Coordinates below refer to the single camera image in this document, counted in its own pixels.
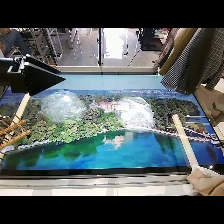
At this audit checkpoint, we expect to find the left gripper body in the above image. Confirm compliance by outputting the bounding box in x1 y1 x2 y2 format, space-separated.
6 55 29 95

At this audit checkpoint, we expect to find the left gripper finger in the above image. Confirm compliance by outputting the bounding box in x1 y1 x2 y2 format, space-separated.
23 54 62 74
23 63 67 97

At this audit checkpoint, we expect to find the person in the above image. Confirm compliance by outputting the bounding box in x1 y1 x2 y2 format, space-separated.
0 28 32 58

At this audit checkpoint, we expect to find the brown patterned garment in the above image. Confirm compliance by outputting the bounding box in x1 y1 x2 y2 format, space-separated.
154 28 180 69

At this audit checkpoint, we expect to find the beige garment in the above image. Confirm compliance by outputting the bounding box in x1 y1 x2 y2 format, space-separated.
158 28 199 76

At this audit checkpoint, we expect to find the silver frame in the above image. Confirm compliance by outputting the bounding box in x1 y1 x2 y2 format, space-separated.
0 174 201 197

